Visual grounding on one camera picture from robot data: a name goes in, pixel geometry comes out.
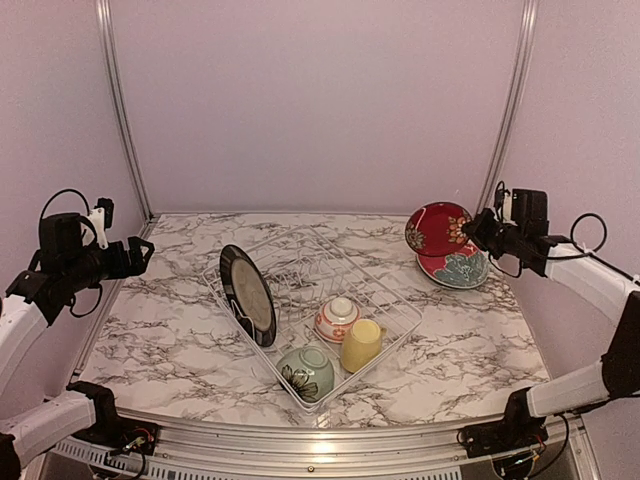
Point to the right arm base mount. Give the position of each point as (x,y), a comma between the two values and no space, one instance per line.
(516,429)

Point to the left aluminium frame post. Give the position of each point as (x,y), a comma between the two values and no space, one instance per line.
(109,49)

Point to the small dark red flower plate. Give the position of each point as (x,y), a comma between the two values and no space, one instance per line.
(436,229)

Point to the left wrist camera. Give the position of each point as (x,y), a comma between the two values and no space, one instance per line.
(101,219)

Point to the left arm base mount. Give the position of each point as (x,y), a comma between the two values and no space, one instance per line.
(110,429)

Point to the front aluminium rail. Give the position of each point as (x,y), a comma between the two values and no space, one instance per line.
(190,449)

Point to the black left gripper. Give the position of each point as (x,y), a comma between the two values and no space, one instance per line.
(136,265)

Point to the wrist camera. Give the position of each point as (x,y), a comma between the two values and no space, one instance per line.
(101,219)
(503,202)

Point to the white bowl with red pattern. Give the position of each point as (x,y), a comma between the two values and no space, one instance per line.
(335,318)

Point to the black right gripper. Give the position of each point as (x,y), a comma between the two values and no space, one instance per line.
(476,228)

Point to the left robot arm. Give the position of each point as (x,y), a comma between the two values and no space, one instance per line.
(31,305)

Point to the red plate with teal flower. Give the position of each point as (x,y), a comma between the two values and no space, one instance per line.
(465,269)

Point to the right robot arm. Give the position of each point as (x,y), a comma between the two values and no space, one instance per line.
(589,312)

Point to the yellow mug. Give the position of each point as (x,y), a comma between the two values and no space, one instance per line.
(361,344)

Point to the right aluminium frame post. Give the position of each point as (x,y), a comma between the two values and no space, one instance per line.
(515,93)

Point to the green bowl with flower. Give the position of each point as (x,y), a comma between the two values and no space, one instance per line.
(309,372)

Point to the large black rimmed cream plate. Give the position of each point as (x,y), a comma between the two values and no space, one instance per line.
(248,295)

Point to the white wire dish rack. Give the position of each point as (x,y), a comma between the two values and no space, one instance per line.
(303,271)

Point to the aluminium frame post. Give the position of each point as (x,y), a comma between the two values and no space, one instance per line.
(109,49)
(515,93)

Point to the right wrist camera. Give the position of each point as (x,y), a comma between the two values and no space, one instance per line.
(503,202)

